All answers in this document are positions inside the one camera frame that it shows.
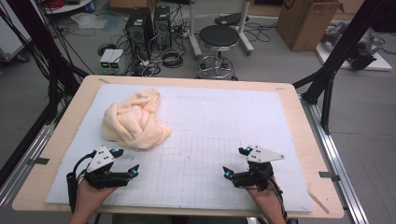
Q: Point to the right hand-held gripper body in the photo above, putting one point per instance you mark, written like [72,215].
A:
[261,155]

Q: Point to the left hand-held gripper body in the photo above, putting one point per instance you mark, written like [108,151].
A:
[99,160]

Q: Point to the cream towel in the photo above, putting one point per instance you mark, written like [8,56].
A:
[134,121]

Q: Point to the person's left hand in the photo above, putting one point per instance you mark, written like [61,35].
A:
[88,199]

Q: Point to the person's right hand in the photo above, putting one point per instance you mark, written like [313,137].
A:
[269,199]

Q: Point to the white foam mat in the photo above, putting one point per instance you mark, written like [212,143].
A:
[218,124]

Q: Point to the wooden table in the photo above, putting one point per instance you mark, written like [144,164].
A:
[303,130]

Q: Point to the black table clip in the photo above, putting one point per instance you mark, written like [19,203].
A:
[39,160]
[328,175]

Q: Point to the person's dark trousers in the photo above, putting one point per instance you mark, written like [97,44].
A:
[186,220]

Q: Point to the thin wooden strip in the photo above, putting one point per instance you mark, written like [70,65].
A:
[317,199]

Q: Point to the white power supply unit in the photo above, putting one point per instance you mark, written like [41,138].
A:
[116,59]
[106,59]

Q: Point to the black round stool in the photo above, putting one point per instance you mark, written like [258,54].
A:
[218,35]

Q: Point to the white stand leg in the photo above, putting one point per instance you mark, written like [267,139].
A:
[193,31]
[244,28]

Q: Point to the large black computer tower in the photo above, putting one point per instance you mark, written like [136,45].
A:
[138,29]

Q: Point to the black flat case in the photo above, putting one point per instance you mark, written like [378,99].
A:
[230,19]

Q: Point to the slim black computer tower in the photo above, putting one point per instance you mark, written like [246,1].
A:
[162,26]

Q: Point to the clear plastic bag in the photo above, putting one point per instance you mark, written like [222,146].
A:
[88,21]

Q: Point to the cardboard box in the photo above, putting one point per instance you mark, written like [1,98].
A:
[305,25]

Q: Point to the white board with devices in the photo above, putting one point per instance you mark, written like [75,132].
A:
[376,63]

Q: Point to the white round table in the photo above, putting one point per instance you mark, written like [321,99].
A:
[73,6]

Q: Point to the aluminium rail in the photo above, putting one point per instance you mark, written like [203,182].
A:
[28,158]
[333,152]

